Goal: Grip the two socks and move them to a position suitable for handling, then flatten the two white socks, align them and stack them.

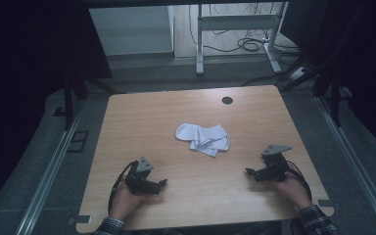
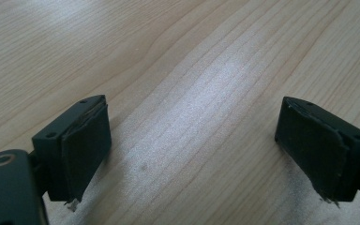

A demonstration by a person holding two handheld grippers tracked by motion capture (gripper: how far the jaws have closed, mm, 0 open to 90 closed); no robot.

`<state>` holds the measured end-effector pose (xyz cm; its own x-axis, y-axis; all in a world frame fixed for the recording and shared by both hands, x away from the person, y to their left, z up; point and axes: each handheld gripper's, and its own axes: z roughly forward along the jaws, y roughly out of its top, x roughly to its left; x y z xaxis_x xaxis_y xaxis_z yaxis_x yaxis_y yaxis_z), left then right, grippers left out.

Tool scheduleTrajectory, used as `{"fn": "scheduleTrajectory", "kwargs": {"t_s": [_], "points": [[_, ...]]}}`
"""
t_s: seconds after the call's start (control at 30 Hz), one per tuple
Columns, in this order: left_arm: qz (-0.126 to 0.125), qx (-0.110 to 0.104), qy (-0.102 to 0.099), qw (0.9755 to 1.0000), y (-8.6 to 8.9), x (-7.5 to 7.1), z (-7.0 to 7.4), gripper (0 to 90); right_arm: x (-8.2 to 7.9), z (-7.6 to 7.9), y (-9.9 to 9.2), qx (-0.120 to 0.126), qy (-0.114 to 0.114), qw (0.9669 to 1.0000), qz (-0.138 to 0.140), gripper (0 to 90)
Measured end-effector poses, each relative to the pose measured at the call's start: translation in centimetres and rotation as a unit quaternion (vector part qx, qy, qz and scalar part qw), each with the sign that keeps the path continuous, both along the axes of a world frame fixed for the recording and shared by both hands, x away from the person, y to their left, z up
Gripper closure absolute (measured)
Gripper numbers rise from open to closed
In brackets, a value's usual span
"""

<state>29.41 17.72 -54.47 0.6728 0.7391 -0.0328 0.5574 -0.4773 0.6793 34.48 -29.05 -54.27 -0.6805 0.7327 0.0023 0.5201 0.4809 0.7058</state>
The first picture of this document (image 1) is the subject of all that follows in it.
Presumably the white metal desk frame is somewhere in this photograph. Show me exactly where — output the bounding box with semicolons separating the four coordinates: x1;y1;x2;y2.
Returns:
195;2;289;77

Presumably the tangle of black floor cables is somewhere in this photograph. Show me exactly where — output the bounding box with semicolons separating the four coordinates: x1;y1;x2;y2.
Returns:
188;3;301;67

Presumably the person's left hand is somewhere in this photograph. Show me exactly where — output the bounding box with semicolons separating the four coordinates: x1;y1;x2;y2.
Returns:
110;180;152;221

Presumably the grey tape piece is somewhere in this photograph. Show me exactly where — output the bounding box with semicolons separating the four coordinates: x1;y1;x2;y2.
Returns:
317;199;343;211
67;214;93;226

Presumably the aluminium floor rail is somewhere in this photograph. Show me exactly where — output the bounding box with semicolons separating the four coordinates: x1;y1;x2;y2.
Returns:
314;95;376;230
14;101;86;235

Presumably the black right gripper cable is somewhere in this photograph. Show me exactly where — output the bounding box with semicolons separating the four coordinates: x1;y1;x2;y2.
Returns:
285;159;313;201

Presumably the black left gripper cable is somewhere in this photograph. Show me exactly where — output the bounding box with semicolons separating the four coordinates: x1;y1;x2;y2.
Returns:
108;160;139;213

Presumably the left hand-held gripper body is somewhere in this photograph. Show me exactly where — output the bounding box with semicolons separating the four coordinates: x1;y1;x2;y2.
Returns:
124;157;155;196

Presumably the black rectangular floor frame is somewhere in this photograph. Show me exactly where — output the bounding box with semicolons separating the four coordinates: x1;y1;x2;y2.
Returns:
67;130;90;154

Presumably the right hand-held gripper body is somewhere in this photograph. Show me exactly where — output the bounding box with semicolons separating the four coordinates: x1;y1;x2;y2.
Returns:
260;144;294;182

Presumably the person's right hand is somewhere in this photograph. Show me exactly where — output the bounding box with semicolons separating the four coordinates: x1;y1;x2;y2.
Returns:
267;177;313;212

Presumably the dark curtain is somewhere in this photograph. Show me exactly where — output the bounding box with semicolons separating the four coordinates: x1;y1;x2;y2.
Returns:
0;0;114;216
280;0;376;158

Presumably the white panel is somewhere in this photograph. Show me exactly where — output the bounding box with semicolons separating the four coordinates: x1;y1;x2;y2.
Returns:
88;5;174;57

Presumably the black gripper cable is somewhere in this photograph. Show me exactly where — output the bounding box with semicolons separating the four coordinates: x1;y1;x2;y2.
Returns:
285;159;313;201
108;160;139;213

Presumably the black metal stand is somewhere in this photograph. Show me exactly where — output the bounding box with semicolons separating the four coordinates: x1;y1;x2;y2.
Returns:
279;48;354;128
53;58;119;131

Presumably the white power strip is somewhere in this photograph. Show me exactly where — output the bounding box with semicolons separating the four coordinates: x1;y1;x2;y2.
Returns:
288;66;308;81

